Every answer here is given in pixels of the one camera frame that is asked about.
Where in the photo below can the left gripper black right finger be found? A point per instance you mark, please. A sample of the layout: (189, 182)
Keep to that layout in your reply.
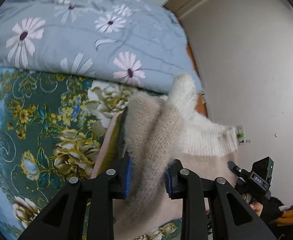
(213, 202)

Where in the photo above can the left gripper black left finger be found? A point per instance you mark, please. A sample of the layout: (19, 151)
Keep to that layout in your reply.
(81, 203)

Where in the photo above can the beige fuzzy cartoon sweater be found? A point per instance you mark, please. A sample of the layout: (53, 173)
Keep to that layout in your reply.
(157, 131)

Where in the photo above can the dark clothes pile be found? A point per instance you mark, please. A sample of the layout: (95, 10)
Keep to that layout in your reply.
(274, 212)

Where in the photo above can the person's right hand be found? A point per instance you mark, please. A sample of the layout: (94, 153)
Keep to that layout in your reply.
(257, 208)

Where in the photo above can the olive green folded garment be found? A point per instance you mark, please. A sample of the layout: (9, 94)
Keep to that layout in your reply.
(115, 142)

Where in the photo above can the blue floral fleece blanket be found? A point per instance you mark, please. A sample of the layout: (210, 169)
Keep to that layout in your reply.
(52, 126)

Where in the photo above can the light blue floral quilt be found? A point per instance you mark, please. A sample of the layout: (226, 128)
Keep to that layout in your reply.
(131, 41)

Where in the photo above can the white wall socket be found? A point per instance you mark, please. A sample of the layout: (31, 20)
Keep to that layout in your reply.
(241, 136)

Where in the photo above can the orange wooden bed frame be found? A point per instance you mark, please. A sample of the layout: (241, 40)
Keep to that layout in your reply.
(201, 104)

